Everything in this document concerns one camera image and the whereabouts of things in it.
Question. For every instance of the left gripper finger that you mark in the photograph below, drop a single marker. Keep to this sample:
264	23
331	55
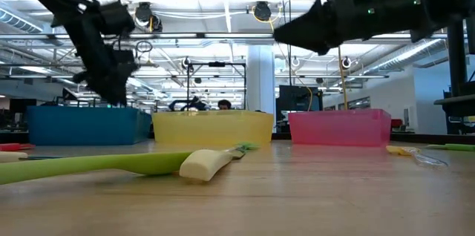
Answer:
113	95

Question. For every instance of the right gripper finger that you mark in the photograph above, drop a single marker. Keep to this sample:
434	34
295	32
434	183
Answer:
308	32

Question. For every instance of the red utensil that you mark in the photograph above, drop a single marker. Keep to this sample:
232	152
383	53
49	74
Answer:
15	147

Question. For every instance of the blue plastic bin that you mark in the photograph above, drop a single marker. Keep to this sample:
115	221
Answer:
85	126

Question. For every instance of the black cabinet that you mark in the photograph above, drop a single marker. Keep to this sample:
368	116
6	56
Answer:
297	98

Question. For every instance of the white building pillar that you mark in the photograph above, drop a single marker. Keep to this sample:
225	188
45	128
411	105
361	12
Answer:
259	80

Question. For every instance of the green silicone spoon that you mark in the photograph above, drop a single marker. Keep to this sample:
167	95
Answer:
111	163

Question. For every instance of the pink plastic bin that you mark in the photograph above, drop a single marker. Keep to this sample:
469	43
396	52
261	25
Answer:
339	128

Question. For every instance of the yellow plastic bin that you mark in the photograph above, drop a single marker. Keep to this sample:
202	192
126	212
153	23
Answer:
211	128

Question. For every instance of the red chair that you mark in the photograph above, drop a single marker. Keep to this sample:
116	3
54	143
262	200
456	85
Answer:
396	123

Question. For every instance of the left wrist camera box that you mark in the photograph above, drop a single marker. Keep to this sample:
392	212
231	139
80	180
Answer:
117	19

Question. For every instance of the black metal frame rig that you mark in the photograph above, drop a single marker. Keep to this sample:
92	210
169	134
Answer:
217	64

